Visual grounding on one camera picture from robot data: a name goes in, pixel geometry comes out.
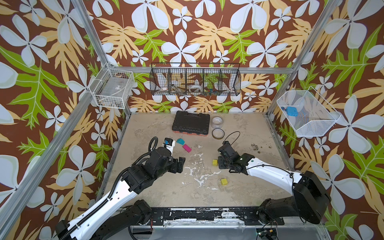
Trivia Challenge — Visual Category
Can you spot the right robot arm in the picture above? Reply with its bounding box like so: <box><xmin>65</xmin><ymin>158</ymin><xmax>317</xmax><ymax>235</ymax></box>
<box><xmin>218</xmin><ymin>141</ymin><xmax>332</xmax><ymax>225</ymax></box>

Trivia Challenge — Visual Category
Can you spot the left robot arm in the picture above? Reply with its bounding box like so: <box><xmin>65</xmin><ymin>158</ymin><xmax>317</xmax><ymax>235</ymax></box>
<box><xmin>56</xmin><ymin>147</ymin><xmax>186</xmax><ymax>240</ymax></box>

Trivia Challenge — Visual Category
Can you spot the magenta block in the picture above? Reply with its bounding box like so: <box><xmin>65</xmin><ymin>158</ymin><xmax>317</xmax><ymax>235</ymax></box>
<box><xmin>183</xmin><ymin>144</ymin><xmax>192</xmax><ymax>153</ymax></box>

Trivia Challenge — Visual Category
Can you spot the teal block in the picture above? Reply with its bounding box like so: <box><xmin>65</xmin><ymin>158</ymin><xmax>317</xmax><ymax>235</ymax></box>
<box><xmin>177</xmin><ymin>138</ymin><xmax>185</xmax><ymax>145</ymax></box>

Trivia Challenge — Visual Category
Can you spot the brown tape roll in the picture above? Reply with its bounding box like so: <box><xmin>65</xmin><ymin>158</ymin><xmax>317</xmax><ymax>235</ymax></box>
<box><xmin>212</xmin><ymin>128</ymin><xmax>225</xmax><ymax>140</ymax></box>

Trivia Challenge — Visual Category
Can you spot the clear tape roll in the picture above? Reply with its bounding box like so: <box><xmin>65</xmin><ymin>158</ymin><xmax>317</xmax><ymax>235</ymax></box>
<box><xmin>211</xmin><ymin>117</ymin><xmax>224</xmax><ymax>129</ymax></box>

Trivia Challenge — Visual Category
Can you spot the black tool case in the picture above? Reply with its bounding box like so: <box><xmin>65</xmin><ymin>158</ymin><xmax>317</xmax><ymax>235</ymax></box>
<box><xmin>172</xmin><ymin>111</ymin><xmax>211</xmax><ymax>136</ymax></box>

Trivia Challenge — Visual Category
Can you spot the blue object in basket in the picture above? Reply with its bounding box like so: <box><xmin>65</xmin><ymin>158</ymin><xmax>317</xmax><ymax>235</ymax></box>
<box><xmin>285</xmin><ymin>107</ymin><xmax>299</xmax><ymax>117</ymax></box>

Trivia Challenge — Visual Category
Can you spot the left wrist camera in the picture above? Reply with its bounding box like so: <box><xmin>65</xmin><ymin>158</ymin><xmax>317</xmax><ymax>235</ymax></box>
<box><xmin>164</xmin><ymin>138</ymin><xmax>176</xmax><ymax>153</ymax></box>

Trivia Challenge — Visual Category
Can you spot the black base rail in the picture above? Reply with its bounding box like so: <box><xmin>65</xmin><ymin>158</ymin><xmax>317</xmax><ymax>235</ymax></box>
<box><xmin>151</xmin><ymin>207</ymin><xmax>285</xmax><ymax>226</ymax></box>

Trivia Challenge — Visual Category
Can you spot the black wire basket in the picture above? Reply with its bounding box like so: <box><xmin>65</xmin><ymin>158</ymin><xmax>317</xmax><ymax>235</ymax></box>
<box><xmin>149</xmin><ymin>63</ymin><xmax>242</xmax><ymax>96</ymax></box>

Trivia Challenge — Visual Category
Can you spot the white wire basket right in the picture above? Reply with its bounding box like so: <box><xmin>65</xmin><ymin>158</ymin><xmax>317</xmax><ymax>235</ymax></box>
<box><xmin>277</xmin><ymin>87</ymin><xmax>342</xmax><ymax>138</ymax></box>

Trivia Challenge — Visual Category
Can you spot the white wire basket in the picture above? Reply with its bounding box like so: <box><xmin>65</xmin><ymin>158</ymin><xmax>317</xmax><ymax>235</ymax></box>
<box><xmin>277</xmin><ymin>87</ymin><xmax>342</xmax><ymax>138</ymax></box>
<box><xmin>90</xmin><ymin>68</ymin><xmax>135</xmax><ymax>109</ymax></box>

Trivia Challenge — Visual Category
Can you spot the white wire basket left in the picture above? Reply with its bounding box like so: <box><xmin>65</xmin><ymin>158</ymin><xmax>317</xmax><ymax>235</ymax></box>
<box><xmin>90</xmin><ymin>68</ymin><xmax>135</xmax><ymax>109</ymax></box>

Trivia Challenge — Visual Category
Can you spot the aluminium frame post left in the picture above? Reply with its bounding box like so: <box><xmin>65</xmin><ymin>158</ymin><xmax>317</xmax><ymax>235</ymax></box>
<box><xmin>0</xmin><ymin>62</ymin><xmax>109</xmax><ymax>229</ymax></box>

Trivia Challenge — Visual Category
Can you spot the aluminium frame post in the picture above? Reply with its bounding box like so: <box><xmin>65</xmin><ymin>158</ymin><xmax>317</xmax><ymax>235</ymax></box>
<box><xmin>266</xmin><ymin>0</ymin><xmax>340</xmax><ymax>117</ymax></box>
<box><xmin>0</xmin><ymin>62</ymin><xmax>109</xmax><ymax>229</ymax></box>

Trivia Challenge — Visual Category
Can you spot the aluminium frame post right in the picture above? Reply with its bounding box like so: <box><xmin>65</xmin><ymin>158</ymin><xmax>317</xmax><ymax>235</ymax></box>
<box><xmin>266</xmin><ymin>0</ymin><xmax>340</xmax><ymax>117</ymax></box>

